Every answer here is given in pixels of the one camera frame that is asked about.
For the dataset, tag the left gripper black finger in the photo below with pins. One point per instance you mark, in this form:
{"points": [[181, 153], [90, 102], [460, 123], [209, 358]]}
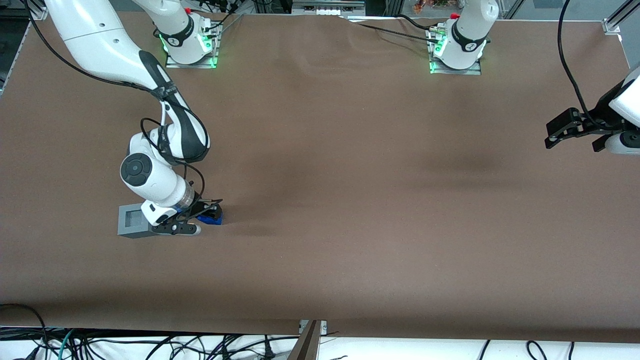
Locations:
{"points": [[600, 144], [562, 127]]}

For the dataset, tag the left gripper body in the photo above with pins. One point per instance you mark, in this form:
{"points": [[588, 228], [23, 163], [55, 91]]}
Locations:
{"points": [[601, 118]]}

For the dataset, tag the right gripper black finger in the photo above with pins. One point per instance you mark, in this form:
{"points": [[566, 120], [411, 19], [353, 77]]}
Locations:
{"points": [[216, 212], [190, 216]]}

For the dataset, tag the blue plastic cube part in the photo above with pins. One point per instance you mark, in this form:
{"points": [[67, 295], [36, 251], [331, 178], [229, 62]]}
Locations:
{"points": [[204, 219]]}

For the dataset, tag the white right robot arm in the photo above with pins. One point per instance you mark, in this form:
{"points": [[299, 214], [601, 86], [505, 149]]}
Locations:
{"points": [[100, 45]]}

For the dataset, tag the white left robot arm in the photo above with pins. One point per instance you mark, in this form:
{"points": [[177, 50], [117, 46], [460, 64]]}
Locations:
{"points": [[467, 35]]}

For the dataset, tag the gray square base with hole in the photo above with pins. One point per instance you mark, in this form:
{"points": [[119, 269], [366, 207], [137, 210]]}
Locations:
{"points": [[122, 230]]}

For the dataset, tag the brown table mat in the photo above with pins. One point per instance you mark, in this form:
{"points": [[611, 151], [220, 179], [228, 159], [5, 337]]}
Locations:
{"points": [[350, 200]]}

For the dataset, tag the brown angled bar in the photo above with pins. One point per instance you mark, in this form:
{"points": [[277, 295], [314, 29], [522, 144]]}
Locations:
{"points": [[306, 347]]}

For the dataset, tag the white power strip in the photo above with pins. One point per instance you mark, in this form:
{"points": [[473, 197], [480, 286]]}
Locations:
{"points": [[327, 10]]}

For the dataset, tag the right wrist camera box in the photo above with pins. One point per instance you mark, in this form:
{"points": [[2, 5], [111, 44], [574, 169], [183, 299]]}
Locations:
{"points": [[175, 229]]}

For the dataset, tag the aluminium frame profile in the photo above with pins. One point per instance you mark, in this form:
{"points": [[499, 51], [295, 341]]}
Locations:
{"points": [[617, 20], [39, 9]]}

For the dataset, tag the metal base plate of left arm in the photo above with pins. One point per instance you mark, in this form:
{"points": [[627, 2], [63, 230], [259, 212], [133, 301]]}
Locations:
{"points": [[475, 70]]}

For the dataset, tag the metal base plate of right arm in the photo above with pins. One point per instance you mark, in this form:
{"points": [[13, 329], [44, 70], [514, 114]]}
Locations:
{"points": [[212, 60]]}

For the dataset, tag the metal bracket at mat edge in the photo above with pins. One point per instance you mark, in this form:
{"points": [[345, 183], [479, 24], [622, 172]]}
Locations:
{"points": [[324, 326]]}

